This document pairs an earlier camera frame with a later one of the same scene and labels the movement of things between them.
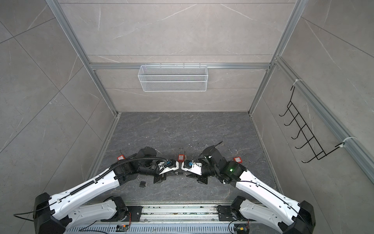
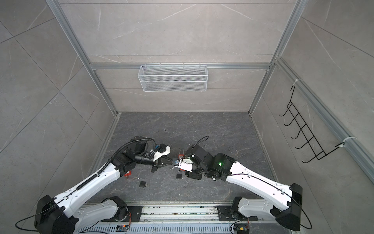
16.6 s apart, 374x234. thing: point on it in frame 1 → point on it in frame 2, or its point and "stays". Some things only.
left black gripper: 162,177 → 164,162
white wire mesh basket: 173,78 stays
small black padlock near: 142,184 stays
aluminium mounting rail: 175,212 stays
